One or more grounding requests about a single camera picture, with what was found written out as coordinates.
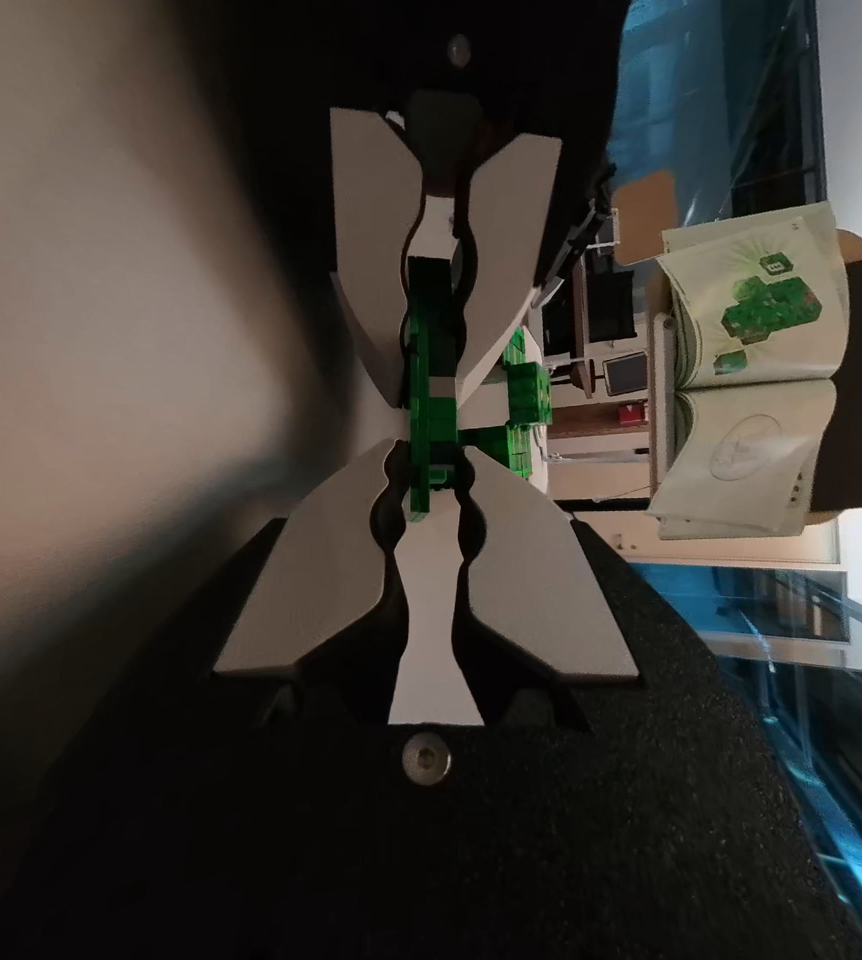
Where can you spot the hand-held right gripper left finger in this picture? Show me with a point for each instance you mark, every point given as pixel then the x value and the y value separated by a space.
pixel 311 585

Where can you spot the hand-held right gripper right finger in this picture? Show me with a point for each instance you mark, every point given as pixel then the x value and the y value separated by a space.
pixel 543 592

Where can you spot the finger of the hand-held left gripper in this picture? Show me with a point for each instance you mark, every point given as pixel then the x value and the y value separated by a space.
pixel 509 225
pixel 371 225

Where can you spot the green lego panel assembly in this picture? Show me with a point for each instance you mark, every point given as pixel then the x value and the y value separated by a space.
pixel 431 420

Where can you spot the large green lego build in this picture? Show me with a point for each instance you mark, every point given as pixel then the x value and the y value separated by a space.
pixel 528 390

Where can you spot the small grey monitor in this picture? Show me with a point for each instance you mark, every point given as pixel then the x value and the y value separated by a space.
pixel 626 373

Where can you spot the paned window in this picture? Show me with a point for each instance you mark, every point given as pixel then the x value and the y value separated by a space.
pixel 738 90

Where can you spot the open instruction booklet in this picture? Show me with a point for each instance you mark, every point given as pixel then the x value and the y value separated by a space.
pixel 746 450

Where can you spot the glass partition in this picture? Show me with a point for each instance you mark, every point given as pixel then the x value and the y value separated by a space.
pixel 813 675

